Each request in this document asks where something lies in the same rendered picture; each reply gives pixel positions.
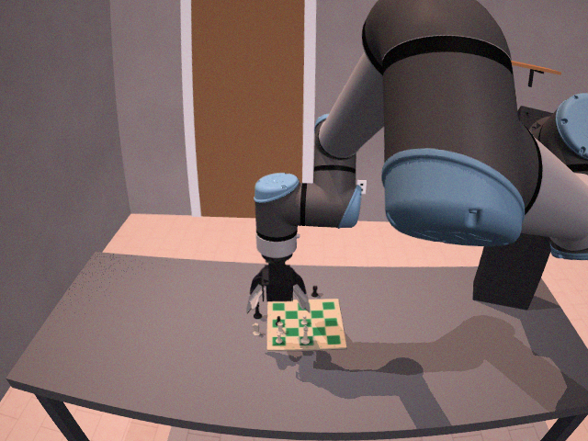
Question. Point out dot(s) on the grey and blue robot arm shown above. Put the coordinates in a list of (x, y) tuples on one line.
[(458, 165)]

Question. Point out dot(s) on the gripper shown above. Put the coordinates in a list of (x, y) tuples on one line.
[(279, 287)]

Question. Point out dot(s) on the green and cream chessboard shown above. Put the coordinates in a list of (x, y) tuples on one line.
[(325, 324)]

